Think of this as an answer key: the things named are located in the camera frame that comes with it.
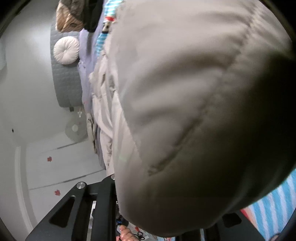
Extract beige quilted down jacket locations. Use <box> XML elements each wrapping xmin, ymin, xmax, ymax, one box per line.
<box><xmin>89</xmin><ymin>0</ymin><xmax>296</xmax><ymax>238</ymax></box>

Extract brown patterned folded clothes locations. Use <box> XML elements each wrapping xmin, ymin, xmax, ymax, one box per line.
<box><xmin>56</xmin><ymin>0</ymin><xmax>86</xmax><ymax>33</ymax></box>

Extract left hand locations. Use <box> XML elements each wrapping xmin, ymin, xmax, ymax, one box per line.
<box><xmin>116</xmin><ymin>225</ymin><xmax>138</xmax><ymax>241</ymax></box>

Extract blue monkey-print blanket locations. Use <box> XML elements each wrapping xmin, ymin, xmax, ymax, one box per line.
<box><xmin>94</xmin><ymin>0</ymin><xmax>296</xmax><ymax>241</ymax></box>

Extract white wardrobe with red stickers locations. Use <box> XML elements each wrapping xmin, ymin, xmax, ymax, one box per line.
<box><xmin>15</xmin><ymin>138</ymin><xmax>106</xmax><ymax>231</ymax></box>

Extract white electric fan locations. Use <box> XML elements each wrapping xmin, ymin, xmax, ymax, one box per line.
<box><xmin>65</xmin><ymin>107</ymin><xmax>88</xmax><ymax>143</ymax></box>

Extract grey quilted headboard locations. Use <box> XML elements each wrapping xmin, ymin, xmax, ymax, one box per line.
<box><xmin>50</xmin><ymin>18</ymin><xmax>82</xmax><ymax>108</ymax></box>

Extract white round cushion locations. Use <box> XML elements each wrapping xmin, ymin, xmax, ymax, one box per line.
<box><xmin>53</xmin><ymin>36</ymin><xmax>80</xmax><ymax>65</ymax></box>

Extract grey-purple duvet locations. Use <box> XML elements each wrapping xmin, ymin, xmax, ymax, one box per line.
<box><xmin>77</xmin><ymin>9</ymin><xmax>110</xmax><ymax>170</ymax></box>

